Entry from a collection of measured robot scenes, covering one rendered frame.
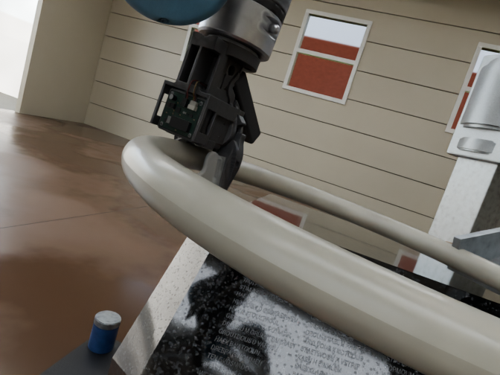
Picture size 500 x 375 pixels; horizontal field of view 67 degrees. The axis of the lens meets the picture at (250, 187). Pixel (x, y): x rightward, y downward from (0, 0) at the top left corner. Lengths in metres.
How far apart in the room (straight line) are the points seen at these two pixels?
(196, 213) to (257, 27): 0.30
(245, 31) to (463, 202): 1.37
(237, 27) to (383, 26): 6.85
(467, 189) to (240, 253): 1.56
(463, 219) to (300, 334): 1.12
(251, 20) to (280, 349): 0.48
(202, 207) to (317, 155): 6.79
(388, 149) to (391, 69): 1.33
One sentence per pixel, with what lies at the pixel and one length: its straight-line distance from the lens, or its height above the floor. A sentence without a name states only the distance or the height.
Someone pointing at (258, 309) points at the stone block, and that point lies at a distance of 0.66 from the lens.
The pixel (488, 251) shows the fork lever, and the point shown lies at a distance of 0.65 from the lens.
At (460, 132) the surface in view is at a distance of 1.75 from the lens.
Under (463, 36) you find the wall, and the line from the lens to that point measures 7.24.
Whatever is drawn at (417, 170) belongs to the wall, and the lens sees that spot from 6.86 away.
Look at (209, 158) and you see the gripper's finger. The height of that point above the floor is 0.96.
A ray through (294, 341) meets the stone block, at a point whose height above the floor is 0.71.
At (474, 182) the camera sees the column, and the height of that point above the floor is 1.07.
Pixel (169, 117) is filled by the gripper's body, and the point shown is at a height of 1.00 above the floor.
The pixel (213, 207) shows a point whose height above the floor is 0.97.
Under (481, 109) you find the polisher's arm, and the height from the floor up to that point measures 1.33.
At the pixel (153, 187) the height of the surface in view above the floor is 0.97.
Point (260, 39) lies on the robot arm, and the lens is 0.44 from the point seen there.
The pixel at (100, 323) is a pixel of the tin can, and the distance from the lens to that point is 1.63.
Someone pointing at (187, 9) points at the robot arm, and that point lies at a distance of 0.32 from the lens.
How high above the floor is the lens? 1.01
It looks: 9 degrees down
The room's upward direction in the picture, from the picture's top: 17 degrees clockwise
